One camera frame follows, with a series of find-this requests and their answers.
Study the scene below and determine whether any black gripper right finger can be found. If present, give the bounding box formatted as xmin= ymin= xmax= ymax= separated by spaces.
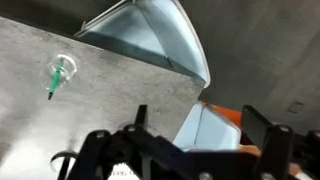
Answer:
xmin=240 ymin=105 xmax=320 ymax=180

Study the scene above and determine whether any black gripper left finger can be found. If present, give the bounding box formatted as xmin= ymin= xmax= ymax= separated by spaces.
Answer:
xmin=49 ymin=129 xmax=188 ymax=180

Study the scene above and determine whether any green pen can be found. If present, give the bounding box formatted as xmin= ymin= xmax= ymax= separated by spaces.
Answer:
xmin=48 ymin=60 xmax=63 ymax=100

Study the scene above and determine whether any clear glass cup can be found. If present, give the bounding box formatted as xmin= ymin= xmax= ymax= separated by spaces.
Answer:
xmin=43 ymin=53 xmax=79 ymax=90

